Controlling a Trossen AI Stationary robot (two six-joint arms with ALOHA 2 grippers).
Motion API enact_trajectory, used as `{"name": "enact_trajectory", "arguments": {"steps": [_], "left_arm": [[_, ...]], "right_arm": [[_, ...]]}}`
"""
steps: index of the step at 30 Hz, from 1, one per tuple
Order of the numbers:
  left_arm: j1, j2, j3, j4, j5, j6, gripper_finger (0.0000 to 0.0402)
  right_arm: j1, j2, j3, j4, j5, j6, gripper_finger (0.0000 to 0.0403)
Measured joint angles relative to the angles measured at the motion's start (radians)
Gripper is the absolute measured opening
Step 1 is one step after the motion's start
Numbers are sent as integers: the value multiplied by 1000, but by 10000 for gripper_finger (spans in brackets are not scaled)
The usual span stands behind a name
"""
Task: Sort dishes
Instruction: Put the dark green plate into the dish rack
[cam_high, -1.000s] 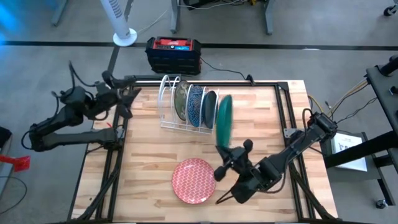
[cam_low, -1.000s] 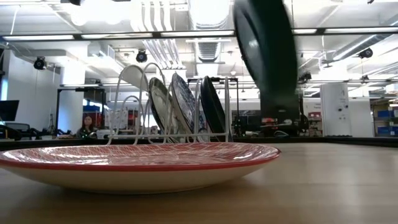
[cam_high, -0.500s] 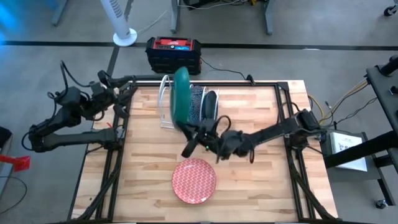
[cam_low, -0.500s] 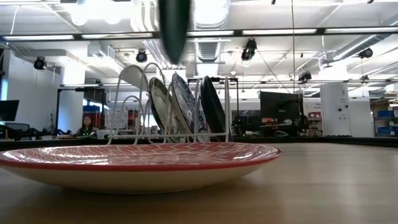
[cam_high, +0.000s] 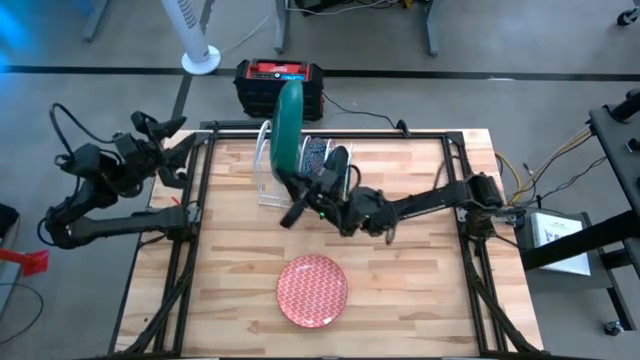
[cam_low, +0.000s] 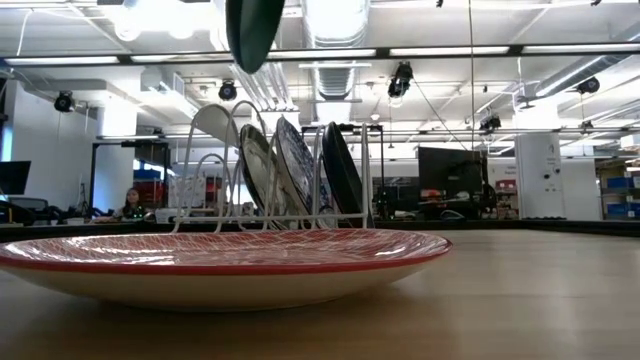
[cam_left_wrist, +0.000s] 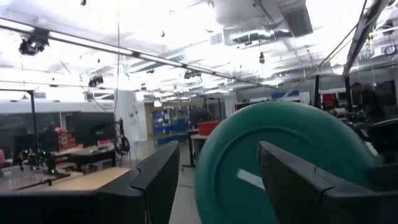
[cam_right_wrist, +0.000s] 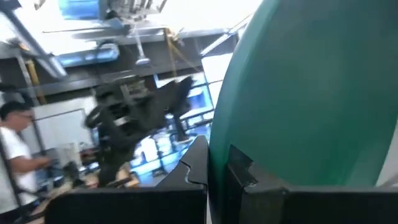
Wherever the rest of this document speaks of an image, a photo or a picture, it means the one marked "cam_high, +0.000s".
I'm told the red black power station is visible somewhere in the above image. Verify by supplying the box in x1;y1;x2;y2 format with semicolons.
233;58;325;122

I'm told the white floor cable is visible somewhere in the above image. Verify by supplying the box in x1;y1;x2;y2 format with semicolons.
219;14;271;55

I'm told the black equipment cart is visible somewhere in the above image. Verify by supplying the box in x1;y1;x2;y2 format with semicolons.
519;88;640;331

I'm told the black looped camera cable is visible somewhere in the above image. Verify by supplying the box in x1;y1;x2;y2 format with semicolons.
48;102;119;151

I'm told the yellow cable bundle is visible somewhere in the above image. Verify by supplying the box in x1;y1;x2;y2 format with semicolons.
494;127;596;206

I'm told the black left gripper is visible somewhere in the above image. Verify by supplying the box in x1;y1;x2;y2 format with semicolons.
115;110;197;190

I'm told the red chevron pattern plate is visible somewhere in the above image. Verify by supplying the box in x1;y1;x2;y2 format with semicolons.
276;253;350;330

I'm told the large green plate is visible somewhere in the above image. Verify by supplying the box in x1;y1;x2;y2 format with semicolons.
269;79;305;175

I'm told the black object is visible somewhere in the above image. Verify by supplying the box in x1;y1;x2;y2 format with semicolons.
0;202;20;241

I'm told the dark blue glossy plate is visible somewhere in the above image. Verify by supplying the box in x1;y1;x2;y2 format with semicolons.
324;145;350;176

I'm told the blue patterned plate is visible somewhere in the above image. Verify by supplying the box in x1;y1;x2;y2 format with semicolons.
299;137;330;175

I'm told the white tower fan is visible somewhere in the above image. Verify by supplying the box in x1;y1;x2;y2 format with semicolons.
159;0;222;76

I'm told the black floor cable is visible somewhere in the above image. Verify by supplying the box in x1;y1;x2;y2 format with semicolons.
0;282;45;346

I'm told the black slotted bar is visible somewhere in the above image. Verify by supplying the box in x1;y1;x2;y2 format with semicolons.
199;118;274;131

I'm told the grey desk leg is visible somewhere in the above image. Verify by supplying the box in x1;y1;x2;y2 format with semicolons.
273;0;292;55
82;0;110;44
424;0;441;57
198;0;217;34

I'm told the white wire dish rack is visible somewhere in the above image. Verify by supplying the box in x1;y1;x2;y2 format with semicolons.
255;119;354;209

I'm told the black power cable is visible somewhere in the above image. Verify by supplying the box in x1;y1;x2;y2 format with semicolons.
321;91;401;129

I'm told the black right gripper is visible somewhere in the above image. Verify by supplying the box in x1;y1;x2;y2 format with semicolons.
276;169;352;230

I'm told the black aluminium table frame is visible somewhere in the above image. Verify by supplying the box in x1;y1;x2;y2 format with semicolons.
107;128;544;360

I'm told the white booklet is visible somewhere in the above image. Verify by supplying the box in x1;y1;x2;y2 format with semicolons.
529;211;592;277

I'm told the red clamp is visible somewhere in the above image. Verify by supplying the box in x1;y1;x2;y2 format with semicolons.
0;248;50;277

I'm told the black equipment box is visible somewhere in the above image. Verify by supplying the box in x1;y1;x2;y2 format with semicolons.
293;0;351;15

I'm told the grey box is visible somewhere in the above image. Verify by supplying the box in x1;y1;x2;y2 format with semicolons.
514;207;614;294

